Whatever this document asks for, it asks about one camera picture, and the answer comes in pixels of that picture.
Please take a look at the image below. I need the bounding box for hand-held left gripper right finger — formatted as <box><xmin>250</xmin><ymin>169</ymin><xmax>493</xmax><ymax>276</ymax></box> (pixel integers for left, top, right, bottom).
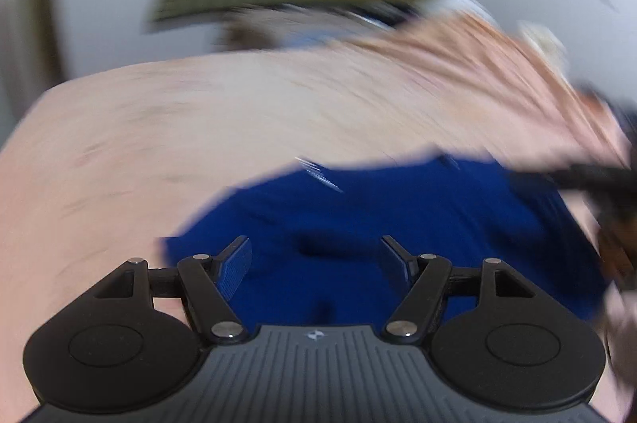
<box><xmin>379</xmin><ymin>235</ymin><xmax>537</xmax><ymax>345</ymax></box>

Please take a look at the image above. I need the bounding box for cream puffy quilt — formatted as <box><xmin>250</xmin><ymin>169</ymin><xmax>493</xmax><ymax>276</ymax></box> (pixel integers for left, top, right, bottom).
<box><xmin>518</xmin><ymin>21</ymin><xmax>571</xmax><ymax>66</ymax></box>

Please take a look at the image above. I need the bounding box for blue beaded v-neck sweater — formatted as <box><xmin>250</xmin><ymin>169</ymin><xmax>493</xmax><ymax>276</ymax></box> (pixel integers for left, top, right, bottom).
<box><xmin>159</xmin><ymin>153</ymin><xmax>614</xmax><ymax>335</ymax></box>

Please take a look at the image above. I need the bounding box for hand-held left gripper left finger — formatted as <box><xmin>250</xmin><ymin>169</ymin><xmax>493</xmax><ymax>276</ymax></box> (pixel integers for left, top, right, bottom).
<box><xmin>94</xmin><ymin>235</ymin><xmax>248</xmax><ymax>347</ymax></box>

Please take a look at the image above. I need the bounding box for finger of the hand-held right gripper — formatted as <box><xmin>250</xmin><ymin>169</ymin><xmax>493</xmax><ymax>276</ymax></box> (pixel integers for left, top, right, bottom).
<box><xmin>512</xmin><ymin>161</ymin><xmax>637</xmax><ymax>196</ymax></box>

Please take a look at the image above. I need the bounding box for pink floral blanket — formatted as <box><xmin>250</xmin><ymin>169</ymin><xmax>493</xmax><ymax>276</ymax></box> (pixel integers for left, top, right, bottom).
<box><xmin>0</xmin><ymin>12</ymin><xmax>637</xmax><ymax>423</ymax></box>

